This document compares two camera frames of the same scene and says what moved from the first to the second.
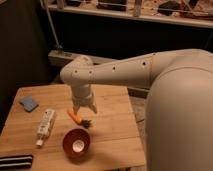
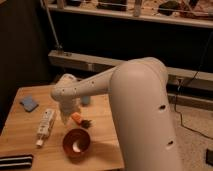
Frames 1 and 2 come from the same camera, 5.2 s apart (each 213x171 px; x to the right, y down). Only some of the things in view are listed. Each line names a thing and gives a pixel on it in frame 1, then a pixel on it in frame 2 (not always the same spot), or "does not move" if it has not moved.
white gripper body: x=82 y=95 to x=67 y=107
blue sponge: x=29 y=104 does not move
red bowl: x=76 y=144 does not move
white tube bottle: x=47 y=123 does not move
